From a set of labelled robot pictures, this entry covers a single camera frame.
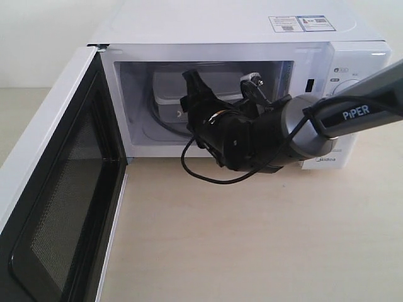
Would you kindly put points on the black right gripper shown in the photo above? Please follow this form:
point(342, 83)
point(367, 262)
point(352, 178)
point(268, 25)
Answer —
point(224, 130)

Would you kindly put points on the white plastic lidded container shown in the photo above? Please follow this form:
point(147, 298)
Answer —
point(169, 86)

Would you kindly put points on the white microwave door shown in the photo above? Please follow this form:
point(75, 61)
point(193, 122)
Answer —
point(61, 187)

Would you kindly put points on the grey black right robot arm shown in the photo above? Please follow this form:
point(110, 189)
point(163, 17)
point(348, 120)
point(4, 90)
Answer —
point(256, 135)

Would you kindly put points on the white microwave oven body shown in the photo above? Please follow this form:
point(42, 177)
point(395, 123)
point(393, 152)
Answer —
point(141, 36)

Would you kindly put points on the glass turntable plate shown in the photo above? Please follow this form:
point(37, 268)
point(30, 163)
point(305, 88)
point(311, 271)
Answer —
point(176, 128)

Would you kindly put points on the white label sticker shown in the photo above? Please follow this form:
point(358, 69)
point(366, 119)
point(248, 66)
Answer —
point(283, 24)

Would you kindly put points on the blue bordered label sticker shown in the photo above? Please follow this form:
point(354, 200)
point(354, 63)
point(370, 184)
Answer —
point(315, 23)

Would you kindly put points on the upper white power knob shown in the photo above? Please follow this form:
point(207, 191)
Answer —
point(344, 85)

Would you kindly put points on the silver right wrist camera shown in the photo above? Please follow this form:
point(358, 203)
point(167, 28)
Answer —
point(250, 88)

